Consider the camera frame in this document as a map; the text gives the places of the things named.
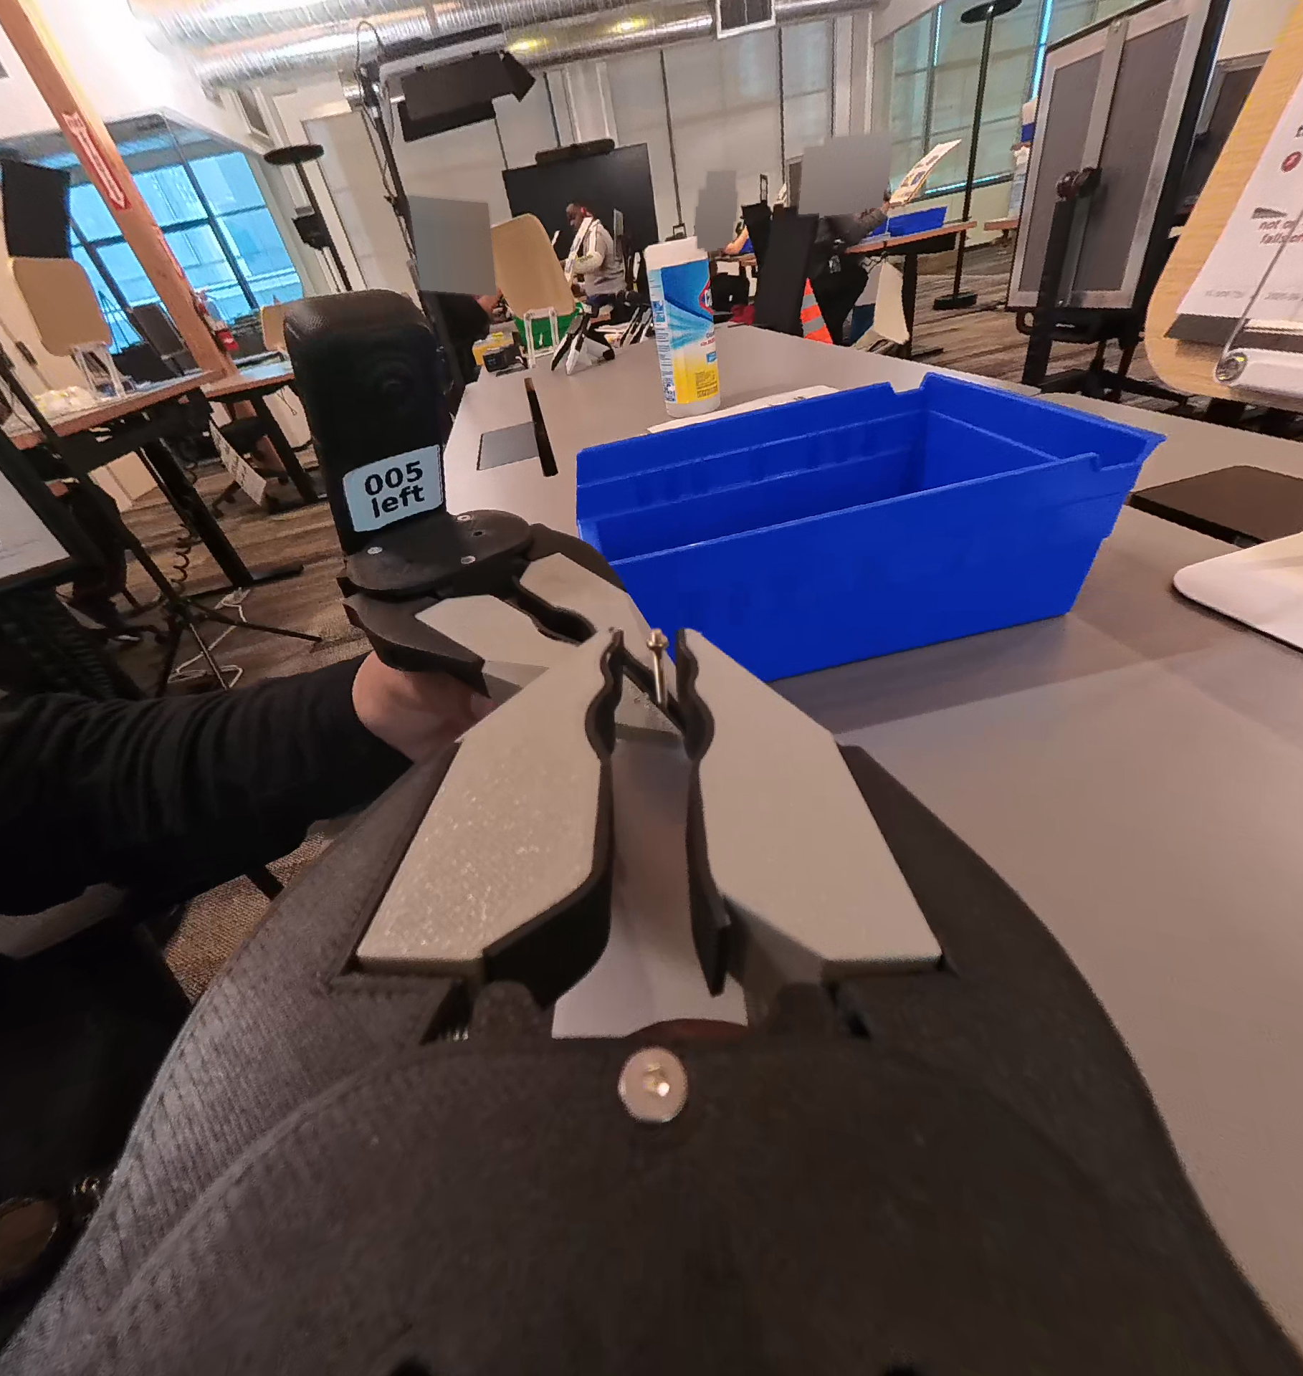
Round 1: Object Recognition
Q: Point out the tan wooden chair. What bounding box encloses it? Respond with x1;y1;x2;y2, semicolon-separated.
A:
491;212;578;325

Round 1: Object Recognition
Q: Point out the black desk hatch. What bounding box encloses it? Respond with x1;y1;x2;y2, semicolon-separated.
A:
1132;464;1303;546

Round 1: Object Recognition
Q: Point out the person's left forearm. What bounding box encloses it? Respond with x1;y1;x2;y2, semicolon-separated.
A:
0;656;417;916

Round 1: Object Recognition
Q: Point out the black screen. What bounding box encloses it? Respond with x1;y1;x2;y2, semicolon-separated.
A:
500;141;659;251

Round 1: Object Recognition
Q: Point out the white paper sheet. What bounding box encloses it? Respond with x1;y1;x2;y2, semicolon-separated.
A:
644;382;840;435

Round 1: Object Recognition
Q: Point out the large blue plastic bin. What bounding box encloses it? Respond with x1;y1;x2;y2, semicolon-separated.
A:
573;374;1164;684

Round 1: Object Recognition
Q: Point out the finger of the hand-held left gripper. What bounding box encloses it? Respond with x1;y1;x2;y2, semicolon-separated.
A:
516;547;683;744
422;592;611;697

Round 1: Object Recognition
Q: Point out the person's left hand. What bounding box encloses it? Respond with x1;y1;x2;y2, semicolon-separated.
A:
350;651;491;763

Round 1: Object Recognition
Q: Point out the grey desk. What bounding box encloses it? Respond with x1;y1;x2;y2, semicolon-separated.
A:
441;320;1303;1376

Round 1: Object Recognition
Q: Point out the black studio light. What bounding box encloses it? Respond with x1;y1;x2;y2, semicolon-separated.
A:
354;31;537;141

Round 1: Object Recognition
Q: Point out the black floor lamp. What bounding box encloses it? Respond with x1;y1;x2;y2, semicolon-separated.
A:
936;0;1023;314

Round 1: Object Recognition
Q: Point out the disinfecting wipes canister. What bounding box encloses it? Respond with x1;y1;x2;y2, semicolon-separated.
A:
644;239;721;415

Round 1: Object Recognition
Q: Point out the printed instruction sheet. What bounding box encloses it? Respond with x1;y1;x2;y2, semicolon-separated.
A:
1173;0;1303;325

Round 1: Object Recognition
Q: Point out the white and wooden document stand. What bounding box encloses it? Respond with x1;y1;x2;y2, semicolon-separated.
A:
1147;0;1303;669

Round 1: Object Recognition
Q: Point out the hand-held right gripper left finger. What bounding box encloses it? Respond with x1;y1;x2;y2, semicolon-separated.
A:
354;629;621;1005

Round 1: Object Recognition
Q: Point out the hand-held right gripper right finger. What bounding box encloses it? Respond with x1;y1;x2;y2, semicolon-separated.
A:
672;629;943;996

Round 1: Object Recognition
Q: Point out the wooden office table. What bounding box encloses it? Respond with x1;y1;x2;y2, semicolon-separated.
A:
8;358;324;583

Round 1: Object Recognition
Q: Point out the grey board on black easel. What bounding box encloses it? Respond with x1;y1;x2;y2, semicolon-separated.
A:
1006;0;1233;389

